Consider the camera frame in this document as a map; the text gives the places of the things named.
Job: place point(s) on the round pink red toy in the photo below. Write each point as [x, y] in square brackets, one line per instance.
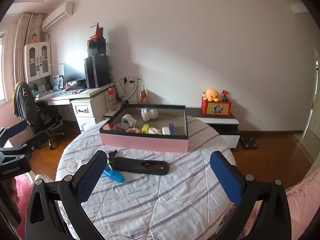
[110, 127]

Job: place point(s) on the dark jacket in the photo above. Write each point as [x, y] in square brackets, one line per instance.
[23, 102]

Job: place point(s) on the pink white toy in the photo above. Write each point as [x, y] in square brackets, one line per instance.
[153, 130]

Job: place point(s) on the white desk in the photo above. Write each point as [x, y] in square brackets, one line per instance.
[85, 110]

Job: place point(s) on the blue product box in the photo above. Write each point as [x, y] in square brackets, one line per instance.
[58, 82]

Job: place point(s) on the white tape roll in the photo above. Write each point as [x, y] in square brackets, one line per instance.
[128, 120]

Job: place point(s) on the red card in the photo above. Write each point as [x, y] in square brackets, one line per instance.
[225, 93]

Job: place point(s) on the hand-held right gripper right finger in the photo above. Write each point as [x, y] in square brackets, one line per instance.
[226, 180]

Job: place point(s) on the orange-capped bottle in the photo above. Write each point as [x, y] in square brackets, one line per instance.
[113, 101]

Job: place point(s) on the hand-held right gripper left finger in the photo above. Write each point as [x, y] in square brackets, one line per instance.
[90, 180]

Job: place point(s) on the white door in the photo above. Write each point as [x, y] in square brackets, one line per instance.
[311, 97]

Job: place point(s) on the white air conditioner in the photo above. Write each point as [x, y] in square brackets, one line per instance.
[57, 16]

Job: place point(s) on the person's left hand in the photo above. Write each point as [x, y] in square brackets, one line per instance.
[15, 192]

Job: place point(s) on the pink quilt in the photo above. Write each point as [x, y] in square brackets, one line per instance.
[302, 205]

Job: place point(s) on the pink tray with green rim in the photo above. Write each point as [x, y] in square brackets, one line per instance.
[142, 142]

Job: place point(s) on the small blue box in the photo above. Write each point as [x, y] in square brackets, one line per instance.
[172, 129]

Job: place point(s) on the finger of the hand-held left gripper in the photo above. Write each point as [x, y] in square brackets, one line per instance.
[35, 141]
[15, 130]

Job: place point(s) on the black zip case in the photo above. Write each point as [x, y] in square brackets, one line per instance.
[140, 166]

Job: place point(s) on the beige curtain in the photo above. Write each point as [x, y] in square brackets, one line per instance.
[22, 55]

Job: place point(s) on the red triangular box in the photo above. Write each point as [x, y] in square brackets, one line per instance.
[98, 31]

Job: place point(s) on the yellow green toy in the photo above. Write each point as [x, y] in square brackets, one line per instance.
[145, 129]

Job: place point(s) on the red storage box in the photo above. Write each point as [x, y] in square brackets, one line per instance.
[216, 108]

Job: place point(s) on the cartoon wall sticker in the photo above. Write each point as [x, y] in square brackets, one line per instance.
[33, 38]

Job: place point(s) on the window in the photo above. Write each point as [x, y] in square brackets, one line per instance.
[2, 70]

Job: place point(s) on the black office chair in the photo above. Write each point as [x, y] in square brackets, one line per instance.
[47, 122]

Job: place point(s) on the yellow octopus plush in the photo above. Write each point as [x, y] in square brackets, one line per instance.
[212, 95]

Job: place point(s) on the white charger block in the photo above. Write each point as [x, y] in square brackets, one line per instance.
[166, 130]

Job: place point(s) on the black bathroom scale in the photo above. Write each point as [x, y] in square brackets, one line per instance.
[248, 142]

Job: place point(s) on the black box with round print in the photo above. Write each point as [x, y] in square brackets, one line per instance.
[96, 47]

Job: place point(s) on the wall power outlets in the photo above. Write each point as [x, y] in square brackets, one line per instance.
[131, 79]

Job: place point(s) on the dark-topped low cabinet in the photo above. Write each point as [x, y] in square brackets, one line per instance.
[217, 125]

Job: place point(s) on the white glass-door cupboard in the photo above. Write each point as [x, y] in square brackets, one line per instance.
[37, 62]

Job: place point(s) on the computer monitor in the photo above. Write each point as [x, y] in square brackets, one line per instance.
[73, 72]

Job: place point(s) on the pink brick-built toy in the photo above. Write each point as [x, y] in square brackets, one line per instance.
[132, 130]

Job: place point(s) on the black keyboard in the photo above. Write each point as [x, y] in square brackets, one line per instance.
[75, 88]

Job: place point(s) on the black computer tower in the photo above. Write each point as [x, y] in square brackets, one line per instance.
[96, 72]

